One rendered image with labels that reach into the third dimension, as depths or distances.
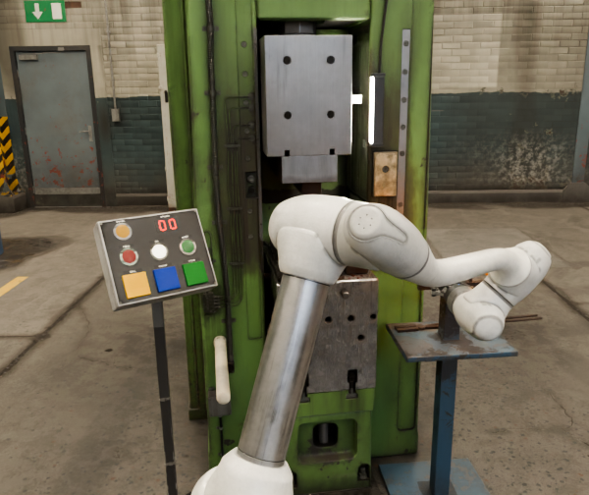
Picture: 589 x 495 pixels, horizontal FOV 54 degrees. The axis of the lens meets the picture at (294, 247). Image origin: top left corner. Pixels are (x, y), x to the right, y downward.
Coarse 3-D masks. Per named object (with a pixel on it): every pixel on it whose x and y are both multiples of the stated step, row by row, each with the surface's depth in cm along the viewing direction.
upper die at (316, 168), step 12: (288, 156) 203; (300, 156) 204; (312, 156) 205; (324, 156) 205; (336, 156) 206; (276, 168) 220; (288, 168) 204; (300, 168) 205; (312, 168) 206; (324, 168) 206; (336, 168) 207; (288, 180) 206; (300, 180) 206; (312, 180) 207; (324, 180) 208; (336, 180) 208
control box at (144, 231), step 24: (144, 216) 191; (168, 216) 195; (192, 216) 199; (96, 240) 187; (120, 240) 185; (144, 240) 189; (168, 240) 192; (192, 240) 197; (120, 264) 182; (144, 264) 186; (168, 264) 190; (120, 288) 180; (192, 288) 192
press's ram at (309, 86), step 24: (264, 48) 193; (288, 48) 194; (312, 48) 195; (336, 48) 196; (264, 72) 196; (288, 72) 196; (312, 72) 197; (336, 72) 198; (264, 96) 200; (288, 96) 198; (312, 96) 199; (336, 96) 200; (360, 96) 220; (264, 120) 205; (288, 120) 200; (312, 120) 201; (336, 120) 202; (264, 144) 209; (288, 144) 202; (312, 144) 204; (336, 144) 205
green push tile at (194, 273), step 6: (186, 264) 192; (192, 264) 193; (198, 264) 194; (186, 270) 191; (192, 270) 193; (198, 270) 194; (204, 270) 195; (186, 276) 191; (192, 276) 192; (198, 276) 193; (204, 276) 194; (192, 282) 191; (198, 282) 192; (204, 282) 193
